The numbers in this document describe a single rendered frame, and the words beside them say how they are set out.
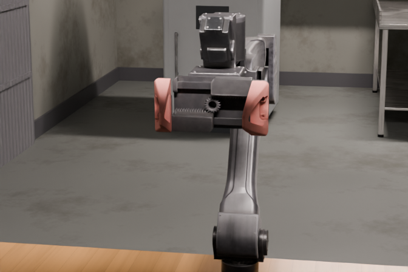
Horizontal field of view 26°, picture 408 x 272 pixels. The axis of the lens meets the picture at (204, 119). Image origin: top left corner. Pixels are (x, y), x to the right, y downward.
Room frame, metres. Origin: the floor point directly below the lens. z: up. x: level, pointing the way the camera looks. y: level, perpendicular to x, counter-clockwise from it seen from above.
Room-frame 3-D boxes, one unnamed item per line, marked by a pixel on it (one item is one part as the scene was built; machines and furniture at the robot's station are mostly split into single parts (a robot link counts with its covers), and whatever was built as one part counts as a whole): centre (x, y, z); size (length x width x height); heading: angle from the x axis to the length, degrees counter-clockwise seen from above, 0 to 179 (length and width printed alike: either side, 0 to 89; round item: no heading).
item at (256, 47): (1.37, -0.06, 1.17); 0.30 x 0.09 x 0.12; 171
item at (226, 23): (1.11, -0.02, 1.25); 0.07 x 0.06 x 0.11; 81
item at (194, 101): (1.11, -0.02, 1.20); 0.10 x 0.07 x 0.07; 81
